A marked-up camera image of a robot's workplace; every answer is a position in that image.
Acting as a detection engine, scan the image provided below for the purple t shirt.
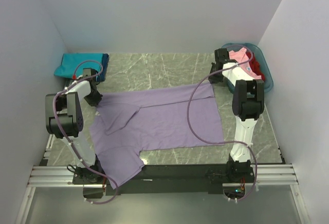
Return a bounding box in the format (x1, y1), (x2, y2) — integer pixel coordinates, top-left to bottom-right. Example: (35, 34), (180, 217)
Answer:
(89, 83), (224, 188)

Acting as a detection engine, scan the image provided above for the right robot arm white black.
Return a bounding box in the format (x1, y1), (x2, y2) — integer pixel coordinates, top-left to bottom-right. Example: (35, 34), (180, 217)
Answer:
(208, 47), (265, 182)

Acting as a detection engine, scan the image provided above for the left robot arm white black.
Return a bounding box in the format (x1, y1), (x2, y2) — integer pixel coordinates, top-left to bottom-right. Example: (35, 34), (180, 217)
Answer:
(45, 68), (103, 184)

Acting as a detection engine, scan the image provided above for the folded dark blue t shirt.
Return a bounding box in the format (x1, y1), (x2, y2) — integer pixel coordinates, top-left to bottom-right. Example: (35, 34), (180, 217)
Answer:
(97, 53), (109, 82)

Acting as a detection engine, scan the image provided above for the pink t shirt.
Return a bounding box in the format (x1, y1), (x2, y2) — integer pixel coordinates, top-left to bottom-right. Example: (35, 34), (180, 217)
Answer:
(228, 49), (264, 81)

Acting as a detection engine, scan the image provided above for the red t shirt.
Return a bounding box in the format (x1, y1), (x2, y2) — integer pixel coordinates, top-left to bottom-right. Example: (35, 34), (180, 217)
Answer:
(244, 51), (266, 81)

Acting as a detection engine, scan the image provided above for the folded teal t shirt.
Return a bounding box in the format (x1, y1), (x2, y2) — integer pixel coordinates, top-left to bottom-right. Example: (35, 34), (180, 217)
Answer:
(54, 53), (103, 79)

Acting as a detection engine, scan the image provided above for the teal plastic basket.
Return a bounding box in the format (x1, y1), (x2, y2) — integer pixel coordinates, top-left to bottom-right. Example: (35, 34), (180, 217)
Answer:
(222, 43), (273, 93)

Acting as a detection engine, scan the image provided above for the black base beam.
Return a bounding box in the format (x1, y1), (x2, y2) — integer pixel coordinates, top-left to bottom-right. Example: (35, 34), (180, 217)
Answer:
(66, 162), (255, 198)

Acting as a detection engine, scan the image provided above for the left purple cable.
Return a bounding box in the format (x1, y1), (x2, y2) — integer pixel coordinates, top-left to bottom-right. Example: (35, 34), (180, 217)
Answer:
(52, 60), (119, 206)

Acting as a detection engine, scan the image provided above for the purple cable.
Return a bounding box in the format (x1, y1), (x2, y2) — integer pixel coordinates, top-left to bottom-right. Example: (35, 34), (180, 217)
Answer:
(52, 60), (119, 206)
(187, 44), (259, 201)

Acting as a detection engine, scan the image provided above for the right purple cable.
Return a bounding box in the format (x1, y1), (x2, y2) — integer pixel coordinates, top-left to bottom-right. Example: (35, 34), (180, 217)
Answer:
(187, 44), (259, 201)

